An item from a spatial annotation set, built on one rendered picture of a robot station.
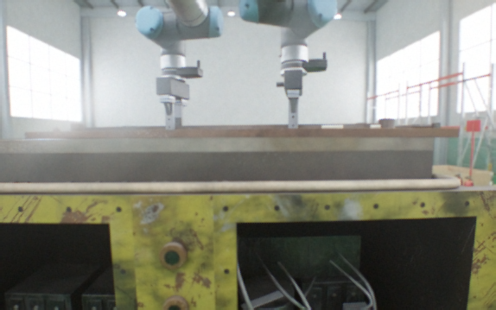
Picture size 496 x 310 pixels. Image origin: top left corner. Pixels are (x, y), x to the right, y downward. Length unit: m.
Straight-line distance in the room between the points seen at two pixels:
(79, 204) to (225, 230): 0.29
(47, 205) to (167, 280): 0.28
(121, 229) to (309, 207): 0.38
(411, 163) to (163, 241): 0.57
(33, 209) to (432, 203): 0.81
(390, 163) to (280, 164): 0.26
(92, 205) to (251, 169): 0.33
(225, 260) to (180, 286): 0.11
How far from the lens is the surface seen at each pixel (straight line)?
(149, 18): 0.75
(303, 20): 0.67
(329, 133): 0.66
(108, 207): 0.57
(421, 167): 0.71
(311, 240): 0.88
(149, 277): 0.60
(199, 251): 0.55
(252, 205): 0.51
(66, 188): 0.62
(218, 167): 0.57
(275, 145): 0.57
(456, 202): 0.68
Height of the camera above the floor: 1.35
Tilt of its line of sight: 5 degrees down
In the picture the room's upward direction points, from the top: straight up
